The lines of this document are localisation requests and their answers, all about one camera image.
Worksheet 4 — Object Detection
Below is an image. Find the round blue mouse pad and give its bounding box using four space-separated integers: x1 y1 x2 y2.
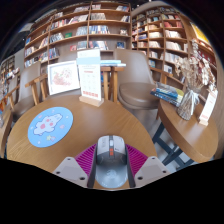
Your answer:
27 106 74 149

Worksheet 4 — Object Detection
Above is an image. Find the small white table sign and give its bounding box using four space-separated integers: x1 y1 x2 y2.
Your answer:
198 89 219 127

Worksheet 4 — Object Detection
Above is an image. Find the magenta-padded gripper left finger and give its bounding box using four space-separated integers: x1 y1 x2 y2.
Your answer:
52 143 99 189

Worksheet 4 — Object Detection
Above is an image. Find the curved wooden bookshelf unit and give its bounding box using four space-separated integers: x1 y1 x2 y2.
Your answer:
130 3 223 101

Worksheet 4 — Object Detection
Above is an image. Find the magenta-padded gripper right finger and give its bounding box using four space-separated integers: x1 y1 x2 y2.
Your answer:
125 143 171 189

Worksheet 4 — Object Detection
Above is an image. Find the grey computer mouse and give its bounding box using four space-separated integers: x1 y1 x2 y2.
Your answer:
94 134 129 189

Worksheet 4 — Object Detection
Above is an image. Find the stack of light blue books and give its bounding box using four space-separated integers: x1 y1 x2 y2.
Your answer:
99 59 128 68

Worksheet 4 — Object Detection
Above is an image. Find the white sign on wooden base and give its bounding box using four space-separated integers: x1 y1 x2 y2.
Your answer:
75 49 105 108

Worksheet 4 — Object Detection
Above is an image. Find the white framed flower picture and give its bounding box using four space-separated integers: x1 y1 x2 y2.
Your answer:
47 60 81 96

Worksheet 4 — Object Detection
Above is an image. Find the glass vase with dried flowers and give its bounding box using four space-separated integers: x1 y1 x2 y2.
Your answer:
174 39 218 122

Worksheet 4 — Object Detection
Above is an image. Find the distant wooden bookshelf unit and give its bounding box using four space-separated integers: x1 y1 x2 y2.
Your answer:
0 54 18 88

